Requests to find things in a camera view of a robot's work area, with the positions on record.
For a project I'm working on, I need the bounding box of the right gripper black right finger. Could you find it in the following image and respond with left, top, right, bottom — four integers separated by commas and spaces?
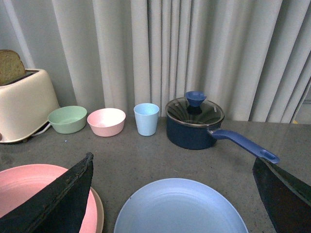
253, 158, 311, 233

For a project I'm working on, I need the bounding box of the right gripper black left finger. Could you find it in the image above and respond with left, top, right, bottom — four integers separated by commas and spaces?
0, 152, 93, 233

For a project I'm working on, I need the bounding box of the pink plate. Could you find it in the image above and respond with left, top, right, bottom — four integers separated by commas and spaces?
0, 164, 97, 233

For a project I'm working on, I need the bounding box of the blue plate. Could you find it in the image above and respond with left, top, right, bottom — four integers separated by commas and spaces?
114, 178, 248, 233

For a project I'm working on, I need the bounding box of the beige plate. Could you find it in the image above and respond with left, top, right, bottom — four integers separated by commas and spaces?
91, 187, 104, 233

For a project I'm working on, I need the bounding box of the green plastic bowl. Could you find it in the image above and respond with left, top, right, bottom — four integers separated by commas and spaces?
48, 106, 87, 134

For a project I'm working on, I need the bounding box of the pink plastic bowl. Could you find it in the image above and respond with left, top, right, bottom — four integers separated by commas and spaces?
87, 108, 126, 137

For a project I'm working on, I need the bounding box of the cream two-slot toaster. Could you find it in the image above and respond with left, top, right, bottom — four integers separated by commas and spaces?
0, 69, 60, 143

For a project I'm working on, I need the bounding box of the dark blue saucepan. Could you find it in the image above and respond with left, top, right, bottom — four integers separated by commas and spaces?
166, 116, 280, 164

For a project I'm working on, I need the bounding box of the light blue plastic cup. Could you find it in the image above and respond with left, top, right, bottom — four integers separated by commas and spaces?
134, 103, 159, 136

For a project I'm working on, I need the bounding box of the glass lid with blue knob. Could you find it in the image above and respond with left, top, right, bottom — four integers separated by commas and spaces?
165, 94, 225, 127

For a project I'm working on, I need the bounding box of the grey pleated curtain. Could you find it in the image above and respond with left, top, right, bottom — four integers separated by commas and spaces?
0, 0, 311, 124

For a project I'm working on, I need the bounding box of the brown bread slice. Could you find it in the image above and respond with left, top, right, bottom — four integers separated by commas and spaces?
0, 50, 26, 86

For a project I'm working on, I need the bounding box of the white toaster power cable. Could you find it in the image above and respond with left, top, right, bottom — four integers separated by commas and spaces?
31, 122, 52, 136

